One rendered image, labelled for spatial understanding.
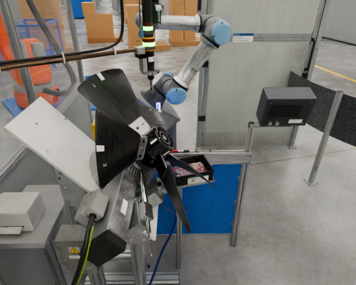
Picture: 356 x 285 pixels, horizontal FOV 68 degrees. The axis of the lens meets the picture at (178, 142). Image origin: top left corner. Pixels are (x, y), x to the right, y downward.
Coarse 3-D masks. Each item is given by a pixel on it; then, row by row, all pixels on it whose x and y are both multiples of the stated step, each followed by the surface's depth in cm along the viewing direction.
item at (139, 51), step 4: (136, 48) 92; (140, 48) 92; (144, 48) 93; (136, 52) 93; (140, 52) 93; (144, 52) 94; (136, 56) 95; (140, 56) 93; (144, 56) 94; (140, 60) 96; (144, 60) 95; (140, 64) 97; (144, 64) 96; (140, 68) 98; (144, 68) 96; (156, 68) 101; (144, 72) 97; (148, 72) 97; (152, 72) 97; (156, 72) 98
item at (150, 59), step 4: (148, 52) 95; (152, 52) 95; (148, 56) 95; (152, 56) 96; (148, 60) 96; (152, 60) 96; (148, 64) 97; (152, 64) 97; (148, 68) 98; (152, 68) 98; (148, 76) 100; (152, 76) 100
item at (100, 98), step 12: (108, 72) 105; (120, 72) 108; (84, 84) 97; (108, 84) 103; (120, 84) 105; (84, 96) 96; (96, 96) 99; (108, 96) 101; (120, 96) 103; (132, 96) 106; (108, 108) 101; (120, 108) 102; (132, 108) 104; (120, 120) 102; (132, 120) 104
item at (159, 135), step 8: (152, 128) 102; (160, 128) 106; (152, 136) 99; (160, 136) 101; (168, 136) 108; (152, 144) 99; (160, 144) 98; (168, 144) 103; (152, 152) 100; (160, 152) 100; (168, 152) 102; (144, 160) 103; (152, 160) 105; (144, 168) 103; (152, 168) 105
